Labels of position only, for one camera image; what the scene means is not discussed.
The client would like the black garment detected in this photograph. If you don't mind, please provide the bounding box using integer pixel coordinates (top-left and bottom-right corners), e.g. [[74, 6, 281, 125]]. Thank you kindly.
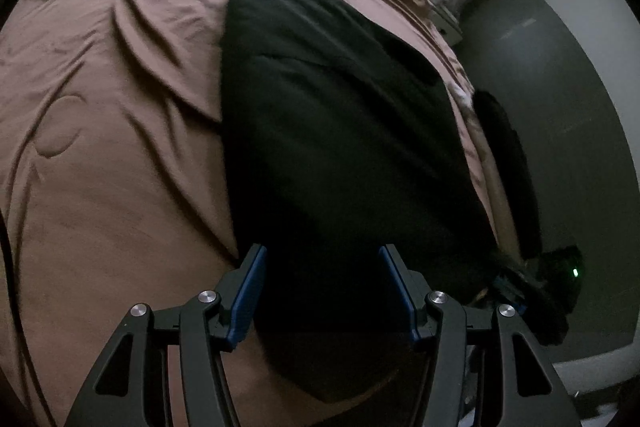
[[221, 0, 498, 402]]

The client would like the brown bed sheet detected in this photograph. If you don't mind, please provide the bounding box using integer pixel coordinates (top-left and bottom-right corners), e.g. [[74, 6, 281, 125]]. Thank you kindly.
[[1, 0, 494, 426]]

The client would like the dark wardrobe cabinet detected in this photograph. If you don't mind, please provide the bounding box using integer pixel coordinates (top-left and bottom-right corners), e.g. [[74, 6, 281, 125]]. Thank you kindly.
[[456, 0, 639, 362]]

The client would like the white nightstand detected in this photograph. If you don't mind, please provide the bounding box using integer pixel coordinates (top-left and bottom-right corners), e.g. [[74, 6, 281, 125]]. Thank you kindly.
[[428, 0, 472, 46]]

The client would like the black cable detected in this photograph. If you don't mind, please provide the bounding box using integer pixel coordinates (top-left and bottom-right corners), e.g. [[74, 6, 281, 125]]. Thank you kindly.
[[0, 210, 59, 427]]

